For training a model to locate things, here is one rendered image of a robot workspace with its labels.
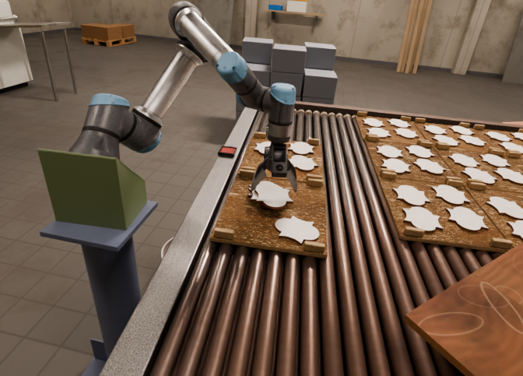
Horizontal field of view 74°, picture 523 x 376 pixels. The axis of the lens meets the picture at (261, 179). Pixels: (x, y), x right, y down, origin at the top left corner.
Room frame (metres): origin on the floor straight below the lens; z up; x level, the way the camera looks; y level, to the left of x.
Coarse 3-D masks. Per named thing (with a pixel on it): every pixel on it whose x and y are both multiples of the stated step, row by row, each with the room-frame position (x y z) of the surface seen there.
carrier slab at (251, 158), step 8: (288, 144) 1.56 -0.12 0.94; (312, 144) 1.59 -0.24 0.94; (320, 144) 1.60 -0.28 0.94; (248, 152) 1.43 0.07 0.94; (256, 152) 1.44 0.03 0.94; (288, 152) 1.47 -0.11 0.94; (320, 152) 1.50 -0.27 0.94; (248, 160) 1.35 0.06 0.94; (256, 160) 1.35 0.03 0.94; (312, 160) 1.40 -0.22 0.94; (320, 160) 1.41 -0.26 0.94; (256, 168) 1.28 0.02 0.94; (320, 168) 1.33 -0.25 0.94; (304, 176) 1.25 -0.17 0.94
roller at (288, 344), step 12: (300, 120) 1.99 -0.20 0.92; (300, 132) 1.78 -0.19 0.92; (288, 264) 0.74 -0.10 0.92; (288, 276) 0.69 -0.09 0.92; (288, 288) 0.65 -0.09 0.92; (288, 300) 0.61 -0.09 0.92; (288, 312) 0.57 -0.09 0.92; (288, 324) 0.54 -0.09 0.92; (288, 336) 0.51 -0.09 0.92; (288, 348) 0.48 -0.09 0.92; (276, 360) 0.46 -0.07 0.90; (288, 360) 0.45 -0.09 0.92; (276, 372) 0.43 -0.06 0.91; (288, 372) 0.42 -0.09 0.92
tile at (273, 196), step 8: (272, 184) 1.06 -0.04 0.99; (256, 192) 1.01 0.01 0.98; (264, 192) 1.00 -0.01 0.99; (272, 192) 1.00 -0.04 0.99; (280, 192) 1.01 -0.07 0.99; (288, 192) 1.02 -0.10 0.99; (256, 200) 0.95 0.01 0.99; (264, 200) 0.95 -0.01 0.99; (272, 200) 0.96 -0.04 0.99; (280, 200) 0.96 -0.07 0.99; (288, 200) 0.96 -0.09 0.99; (272, 208) 0.92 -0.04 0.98; (280, 208) 0.92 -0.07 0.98
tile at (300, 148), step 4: (292, 144) 1.54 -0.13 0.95; (296, 144) 1.55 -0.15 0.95; (300, 144) 1.55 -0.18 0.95; (304, 144) 1.56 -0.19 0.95; (308, 144) 1.56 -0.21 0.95; (292, 148) 1.50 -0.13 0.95; (296, 148) 1.50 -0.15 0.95; (300, 148) 1.50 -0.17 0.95; (304, 148) 1.51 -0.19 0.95; (308, 148) 1.51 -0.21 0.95; (312, 148) 1.52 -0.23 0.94; (296, 152) 1.46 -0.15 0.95; (300, 152) 1.46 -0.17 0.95; (304, 152) 1.46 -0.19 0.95; (308, 152) 1.47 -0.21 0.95; (312, 152) 1.47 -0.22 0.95
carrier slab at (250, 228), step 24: (240, 192) 1.08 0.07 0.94; (312, 192) 1.12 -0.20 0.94; (240, 216) 0.93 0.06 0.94; (264, 216) 0.94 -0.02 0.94; (288, 216) 0.95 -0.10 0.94; (312, 216) 0.96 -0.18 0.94; (216, 240) 0.81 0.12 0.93; (240, 240) 0.81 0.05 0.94; (264, 240) 0.82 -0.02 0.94; (288, 240) 0.83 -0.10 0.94
